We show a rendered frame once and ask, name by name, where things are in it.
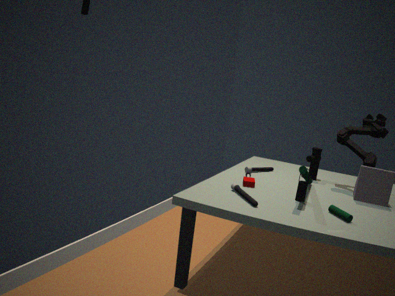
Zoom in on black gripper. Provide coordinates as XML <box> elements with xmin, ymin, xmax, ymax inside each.
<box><xmin>366</xmin><ymin>114</ymin><xmax>389</xmax><ymax>139</ymax></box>

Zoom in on dark grey rod with white end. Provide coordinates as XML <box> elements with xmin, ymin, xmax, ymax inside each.
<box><xmin>231</xmin><ymin>183</ymin><xmax>258</xmax><ymax>207</ymax></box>
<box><xmin>245</xmin><ymin>167</ymin><xmax>273</xmax><ymax>172</ymax></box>

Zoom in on black cylinder post with cap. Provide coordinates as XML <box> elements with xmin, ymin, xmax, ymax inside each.
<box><xmin>309</xmin><ymin>147</ymin><xmax>322</xmax><ymax>180</ymax></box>

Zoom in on long green pipe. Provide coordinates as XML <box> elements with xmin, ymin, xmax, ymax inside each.
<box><xmin>299</xmin><ymin>165</ymin><xmax>312</xmax><ymax>184</ymax></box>

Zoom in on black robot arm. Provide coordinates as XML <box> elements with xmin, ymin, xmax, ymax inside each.
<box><xmin>336</xmin><ymin>114</ymin><xmax>386</xmax><ymax>167</ymax></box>

